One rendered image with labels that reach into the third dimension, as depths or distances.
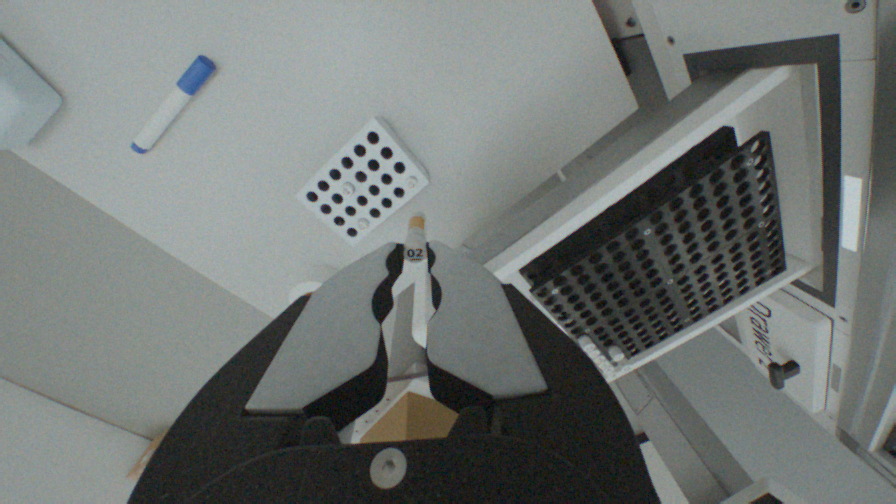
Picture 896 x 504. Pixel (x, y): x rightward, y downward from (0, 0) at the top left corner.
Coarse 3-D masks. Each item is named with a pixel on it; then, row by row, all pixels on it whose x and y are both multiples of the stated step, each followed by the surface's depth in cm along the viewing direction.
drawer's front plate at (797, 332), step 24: (744, 312) 40; (792, 312) 30; (816, 312) 28; (768, 336) 38; (792, 336) 32; (816, 336) 28; (768, 360) 42; (816, 360) 31; (792, 384) 40; (816, 384) 34; (816, 408) 39
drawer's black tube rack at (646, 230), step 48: (720, 144) 23; (768, 144) 19; (672, 192) 25; (720, 192) 21; (768, 192) 22; (576, 240) 27; (624, 240) 23; (672, 240) 23; (720, 240) 24; (768, 240) 24; (576, 288) 25; (624, 288) 26; (672, 288) 26; (720, 288) 27; (624, 336) 29
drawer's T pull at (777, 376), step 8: (792, 360) 35; (768, 368) 36; (776, 368) 34; (784, 368) 35; (792, 368) 35; (776, 376) 35; (784, 376) 36; (792, 376) 36; (776, 384) 37; (784, 384) 37
